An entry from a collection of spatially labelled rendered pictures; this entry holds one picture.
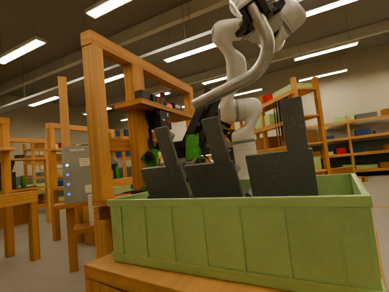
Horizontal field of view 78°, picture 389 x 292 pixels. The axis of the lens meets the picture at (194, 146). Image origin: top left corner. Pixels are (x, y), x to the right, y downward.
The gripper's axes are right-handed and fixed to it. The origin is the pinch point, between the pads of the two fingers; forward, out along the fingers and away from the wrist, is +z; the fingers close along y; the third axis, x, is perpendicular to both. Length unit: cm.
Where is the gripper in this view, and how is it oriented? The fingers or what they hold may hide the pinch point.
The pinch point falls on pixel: (254, 12)
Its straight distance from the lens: 64.1
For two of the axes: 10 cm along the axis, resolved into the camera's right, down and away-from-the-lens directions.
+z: -4.1, 1.8, -8.9
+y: 7.9, -4.2, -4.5
